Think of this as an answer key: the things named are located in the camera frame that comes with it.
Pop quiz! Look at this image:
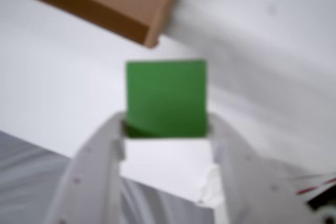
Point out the green cube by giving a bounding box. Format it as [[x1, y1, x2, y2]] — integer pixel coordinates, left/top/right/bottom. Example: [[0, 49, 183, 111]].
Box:
[[125, 59, 211, 140]]

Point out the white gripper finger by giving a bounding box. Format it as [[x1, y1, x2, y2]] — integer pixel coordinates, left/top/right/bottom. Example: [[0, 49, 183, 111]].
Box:
[[43, 112, 127, 224], [208, 113, 323, 224]]

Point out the red black servo cable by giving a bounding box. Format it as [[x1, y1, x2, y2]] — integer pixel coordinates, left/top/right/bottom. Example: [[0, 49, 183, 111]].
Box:
[[293, 173, 336, 196]]

